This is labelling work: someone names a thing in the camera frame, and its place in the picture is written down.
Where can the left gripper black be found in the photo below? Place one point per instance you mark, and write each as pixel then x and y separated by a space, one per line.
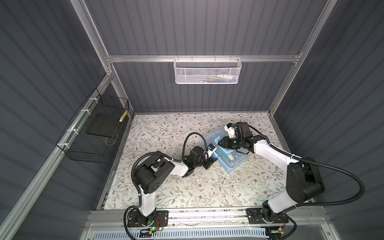
pixel 210 162

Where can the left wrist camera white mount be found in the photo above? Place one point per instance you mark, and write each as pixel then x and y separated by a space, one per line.
pixel 211 149

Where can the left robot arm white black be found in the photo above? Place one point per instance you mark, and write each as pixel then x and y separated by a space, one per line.
pixel 157 166

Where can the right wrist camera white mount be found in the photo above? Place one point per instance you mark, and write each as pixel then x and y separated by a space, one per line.
pixel 238 130

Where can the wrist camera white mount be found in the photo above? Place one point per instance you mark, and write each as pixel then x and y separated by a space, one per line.
pixel 238 130
pixel 211 149

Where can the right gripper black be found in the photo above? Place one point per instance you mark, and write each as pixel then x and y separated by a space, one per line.
pixel 225 141

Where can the black wire basket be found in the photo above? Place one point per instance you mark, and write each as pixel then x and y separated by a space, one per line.
pixel 80 146

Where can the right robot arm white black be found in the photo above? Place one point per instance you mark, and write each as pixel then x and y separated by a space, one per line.
pixel 303 180

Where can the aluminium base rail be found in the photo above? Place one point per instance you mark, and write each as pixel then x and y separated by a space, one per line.
pixel 232 223

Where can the markers in white basket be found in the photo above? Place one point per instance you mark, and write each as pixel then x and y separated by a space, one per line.
pixel 219 79

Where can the blue plastic tool box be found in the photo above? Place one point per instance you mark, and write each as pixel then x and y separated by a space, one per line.
pixel 228 159

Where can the black pad in basket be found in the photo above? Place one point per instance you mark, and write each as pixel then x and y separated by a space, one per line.
pixel 104 125

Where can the yellow green marker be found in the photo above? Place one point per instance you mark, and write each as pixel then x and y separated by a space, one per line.
pixel 123 116

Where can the white wire mesh basket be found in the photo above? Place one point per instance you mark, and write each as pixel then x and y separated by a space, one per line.
pixel 188 71

